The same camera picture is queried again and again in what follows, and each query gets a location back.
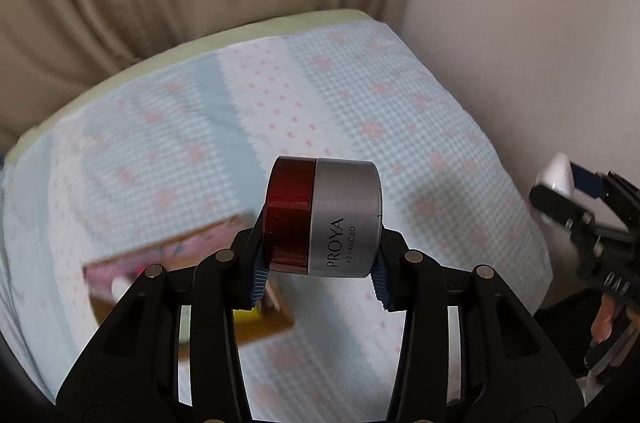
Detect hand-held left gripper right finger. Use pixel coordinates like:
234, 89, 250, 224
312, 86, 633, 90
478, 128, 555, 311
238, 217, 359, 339
370, 227, 587, 423

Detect person's right hand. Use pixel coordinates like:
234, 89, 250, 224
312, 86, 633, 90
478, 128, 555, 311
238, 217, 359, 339
590, 293, 626, 342

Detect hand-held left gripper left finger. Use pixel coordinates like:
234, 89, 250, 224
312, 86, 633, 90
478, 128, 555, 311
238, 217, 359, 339
55, 203, 280, 423

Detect white earbuds case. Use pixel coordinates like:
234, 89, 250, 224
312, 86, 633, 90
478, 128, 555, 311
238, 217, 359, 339
535, 153, 576, 196

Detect red and silver cream jar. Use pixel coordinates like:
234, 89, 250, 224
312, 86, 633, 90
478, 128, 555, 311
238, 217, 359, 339
262, 156, 384, 279

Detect light blue checked blanket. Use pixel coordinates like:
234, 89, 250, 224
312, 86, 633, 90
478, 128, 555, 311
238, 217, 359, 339
0, 20, 553, 410

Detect cardboard box with pink print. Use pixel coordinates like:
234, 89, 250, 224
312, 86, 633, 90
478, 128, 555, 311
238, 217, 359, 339
82, 210, 296, 361

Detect pale green bed sheet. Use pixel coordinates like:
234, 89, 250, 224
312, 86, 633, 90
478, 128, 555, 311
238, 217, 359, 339
10, 9, 382, 164

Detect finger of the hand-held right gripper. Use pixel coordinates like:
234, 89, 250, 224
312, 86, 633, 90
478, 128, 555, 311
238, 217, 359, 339
570, 163, 612, 200
529, 185, 596, 232

